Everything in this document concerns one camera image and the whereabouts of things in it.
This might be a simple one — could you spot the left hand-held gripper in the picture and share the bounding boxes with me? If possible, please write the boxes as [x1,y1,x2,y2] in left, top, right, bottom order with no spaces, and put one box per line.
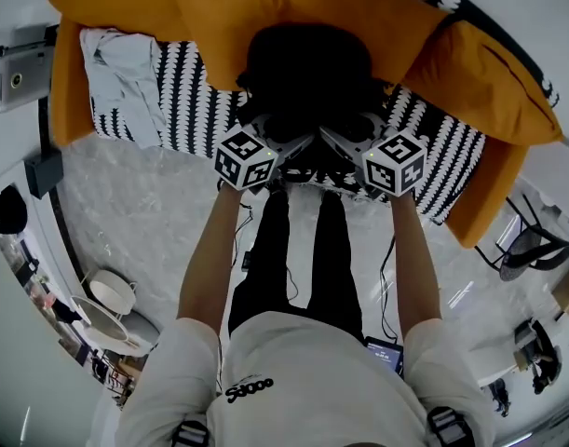
[214,113,316,192]

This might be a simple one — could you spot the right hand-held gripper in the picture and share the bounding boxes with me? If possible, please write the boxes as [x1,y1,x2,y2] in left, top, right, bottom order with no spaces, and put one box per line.
[318,111,428,198]

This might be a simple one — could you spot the black garment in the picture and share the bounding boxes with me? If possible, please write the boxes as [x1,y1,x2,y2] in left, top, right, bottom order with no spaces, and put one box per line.
[236,23,398,167]

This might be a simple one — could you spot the orange sofa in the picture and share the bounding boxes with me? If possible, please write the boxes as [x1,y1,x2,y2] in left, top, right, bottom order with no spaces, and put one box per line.
[46,0,564,250]

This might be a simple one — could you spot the person's right forearm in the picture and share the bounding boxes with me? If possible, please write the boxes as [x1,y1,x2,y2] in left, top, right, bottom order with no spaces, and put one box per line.
[388,193,443,339]

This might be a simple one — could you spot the person's left forearm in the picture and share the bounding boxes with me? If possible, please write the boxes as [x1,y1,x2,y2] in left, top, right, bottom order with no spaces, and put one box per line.
[176,182,248,337]

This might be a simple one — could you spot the orange sofa cushion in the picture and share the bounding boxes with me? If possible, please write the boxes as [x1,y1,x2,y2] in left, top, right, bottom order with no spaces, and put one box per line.
[46,0,196,41]
[171,0,451,93]
[401,19,564,147]

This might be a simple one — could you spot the black white striped blanket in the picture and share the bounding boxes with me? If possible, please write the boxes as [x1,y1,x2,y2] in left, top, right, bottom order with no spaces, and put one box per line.
[91,39,486,226]

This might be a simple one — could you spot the person's black trousers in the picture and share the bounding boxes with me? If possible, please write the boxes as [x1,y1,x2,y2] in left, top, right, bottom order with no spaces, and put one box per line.
[227,188,364,344]

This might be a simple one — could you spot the light grey garment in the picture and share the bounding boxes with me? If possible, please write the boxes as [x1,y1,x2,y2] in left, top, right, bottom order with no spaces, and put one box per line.
[78,28,167,151]

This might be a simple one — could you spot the black mesh chair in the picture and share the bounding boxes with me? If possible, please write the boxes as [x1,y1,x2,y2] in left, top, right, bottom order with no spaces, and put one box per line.
[474,193,569,282]

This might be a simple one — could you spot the white round bowl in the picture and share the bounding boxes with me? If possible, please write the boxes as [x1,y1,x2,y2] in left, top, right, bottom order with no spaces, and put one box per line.
[69,267,139,344]

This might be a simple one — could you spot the black waste bin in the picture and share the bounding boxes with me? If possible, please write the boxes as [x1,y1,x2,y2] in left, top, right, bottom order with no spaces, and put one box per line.
[23,150,65,199]

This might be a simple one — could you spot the person's white sweatshirt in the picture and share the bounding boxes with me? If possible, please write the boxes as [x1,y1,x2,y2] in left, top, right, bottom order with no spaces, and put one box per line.
[114,309,497,447]

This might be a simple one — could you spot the silver suitcase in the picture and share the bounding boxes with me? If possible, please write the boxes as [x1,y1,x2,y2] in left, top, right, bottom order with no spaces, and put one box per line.
[0,23,57,115]

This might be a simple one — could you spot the brown cardboard box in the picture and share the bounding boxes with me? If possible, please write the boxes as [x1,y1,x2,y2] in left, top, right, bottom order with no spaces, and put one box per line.
[551,267,569,318]

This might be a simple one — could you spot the black cable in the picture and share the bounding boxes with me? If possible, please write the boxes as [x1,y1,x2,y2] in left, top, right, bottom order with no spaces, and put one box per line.
[379,235,402,344]
[231,201,300,303]

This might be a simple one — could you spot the black grey harness strap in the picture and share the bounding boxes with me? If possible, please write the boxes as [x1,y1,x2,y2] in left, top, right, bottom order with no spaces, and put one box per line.
[426,405,476,447]
[170,419,210,447]

